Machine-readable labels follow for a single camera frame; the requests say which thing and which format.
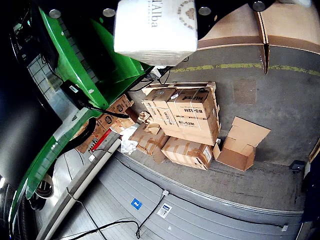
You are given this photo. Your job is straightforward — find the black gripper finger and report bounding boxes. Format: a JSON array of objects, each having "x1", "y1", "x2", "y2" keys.
[
  {"x1": 194, "y1": 0, "x2": 277, "y2": 41},
  {"x1": 34, "y1": 0, "x2": 120, "y2": 36}
]

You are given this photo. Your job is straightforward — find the white d'Alba carton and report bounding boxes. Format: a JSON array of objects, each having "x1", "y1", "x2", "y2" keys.
[{"x1": 113, "y1": 0, "x2": 199, "y2": 67}]

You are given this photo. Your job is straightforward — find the divided cardboard box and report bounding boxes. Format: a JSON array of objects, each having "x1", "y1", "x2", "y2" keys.
[{"x1": 197, "y1": 0, "x2": 320, "y2": 75}]

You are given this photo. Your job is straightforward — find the cardboard carton BS print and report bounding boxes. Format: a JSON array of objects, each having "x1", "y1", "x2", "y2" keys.
[{"x1": 166, "y1": 87, "x2": 219, "y2": 121}]

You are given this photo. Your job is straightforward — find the cardboard boxes oval logos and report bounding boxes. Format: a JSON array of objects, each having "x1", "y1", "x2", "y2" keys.
[{"x1": 74, "y1": 93, "x2": 137, "y2": 155}]

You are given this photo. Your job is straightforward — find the open empty cardboard box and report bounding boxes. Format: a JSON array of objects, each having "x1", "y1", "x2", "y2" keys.
[{"x1": 212, "y1": 116, "x2": 272, "y2": 172}]

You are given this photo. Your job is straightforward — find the crumpled taped cardboard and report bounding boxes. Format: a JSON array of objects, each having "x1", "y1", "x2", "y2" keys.
[{"x1": 128, "y1": 122, "x2": 170, "y2": 165}]

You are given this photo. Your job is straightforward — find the taped cardboard carton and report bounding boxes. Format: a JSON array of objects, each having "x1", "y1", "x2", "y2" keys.
[{"x1": 161, "y1": 136, "x2": 214, "y2": 171}]

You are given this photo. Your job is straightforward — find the green metal shelf unit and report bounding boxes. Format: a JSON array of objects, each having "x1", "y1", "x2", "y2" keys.
[{"x1": 8, "y1": 7, "x2": 155, "y2": 240}]

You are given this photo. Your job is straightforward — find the wooden pallet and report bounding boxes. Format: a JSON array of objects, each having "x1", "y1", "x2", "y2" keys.
[{"x1": 141, "y1": 81, "x2": 217, "y2": 94}]

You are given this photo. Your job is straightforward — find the black power adapter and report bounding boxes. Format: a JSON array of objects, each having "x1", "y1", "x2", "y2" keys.
[{"x1": 59, "y1": 79, "x2": 88, "y2": 111}]

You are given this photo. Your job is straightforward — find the large carton BS-52M print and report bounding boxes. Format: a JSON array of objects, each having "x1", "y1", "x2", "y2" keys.
[{"x1": 149, "y1": 109, "x2": 221, "y2": 147}]

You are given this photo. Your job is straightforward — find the red strip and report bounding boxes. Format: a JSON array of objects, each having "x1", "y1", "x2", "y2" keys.
[{"x1": 90, "y1": 128, "x2": 113, "y2": 154}]

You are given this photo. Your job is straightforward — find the white crumpled plastic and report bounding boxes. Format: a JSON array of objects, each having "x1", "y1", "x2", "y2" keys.
[{"x1": 119, "y1": 124, "x2": 140, "y2": 156}]

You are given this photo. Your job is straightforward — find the black floor device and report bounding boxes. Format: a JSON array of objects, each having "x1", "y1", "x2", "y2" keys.
[{"x1": 289, "y1": 159, "x2": 306, "y2": 173}]

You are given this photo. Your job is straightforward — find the tape roll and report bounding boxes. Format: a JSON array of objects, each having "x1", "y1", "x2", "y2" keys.
[{"x1": 34, "y1": 174, "x2": 55, "y2": 200}]

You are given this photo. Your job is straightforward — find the blue sticker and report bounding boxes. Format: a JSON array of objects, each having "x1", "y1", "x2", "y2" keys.
[{"x1": 130, "y1": 198, "x2": 143, "y2": 211}]

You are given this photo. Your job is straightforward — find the white label sticker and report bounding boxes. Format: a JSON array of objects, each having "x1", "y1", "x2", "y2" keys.
[{"x1": 156, "y1": 202, "x2": 173, "y2": 219}]

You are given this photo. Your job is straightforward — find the strapped cardboard carton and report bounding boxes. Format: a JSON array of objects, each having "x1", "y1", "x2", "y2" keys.
[{"x1": 141, "y1": 87, "x2": 177, "y2": 118}]

